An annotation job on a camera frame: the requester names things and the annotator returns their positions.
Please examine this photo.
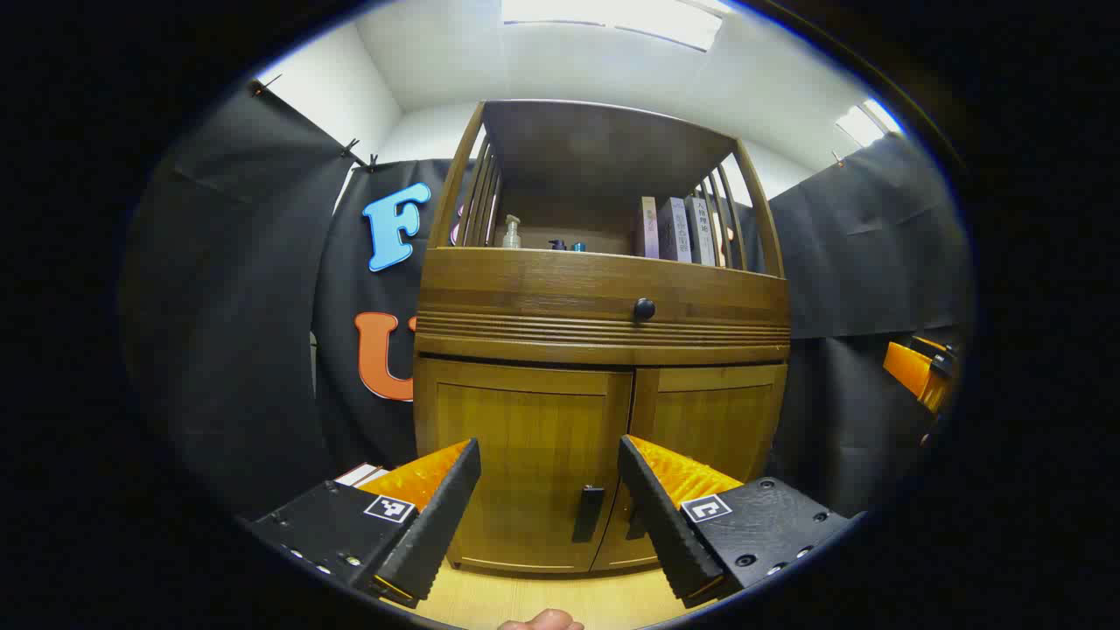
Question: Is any wooden shoe cabinet door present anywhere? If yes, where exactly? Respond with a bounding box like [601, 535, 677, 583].
[591, 364, 788, 571]
[413, 357, 633, 574]

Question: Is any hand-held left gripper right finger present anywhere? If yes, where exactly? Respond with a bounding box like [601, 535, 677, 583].
[618, 435, 851, 609]

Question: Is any wooden cabinet drawer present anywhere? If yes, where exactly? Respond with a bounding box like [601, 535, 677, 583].
[415, 247, 792, 367]

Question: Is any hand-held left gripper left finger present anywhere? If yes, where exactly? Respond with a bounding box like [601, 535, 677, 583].
[248, 438, 482, 607]

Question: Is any wooden double-door shoe cabinet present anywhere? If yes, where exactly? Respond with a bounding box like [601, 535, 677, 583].
[411, 99, 793, 576]

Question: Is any large ceiling light panel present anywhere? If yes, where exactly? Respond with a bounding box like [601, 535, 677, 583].
[500, 0, 725, 52]

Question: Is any pink book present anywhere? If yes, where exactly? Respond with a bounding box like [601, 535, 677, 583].
[636, 196, 660, 258]

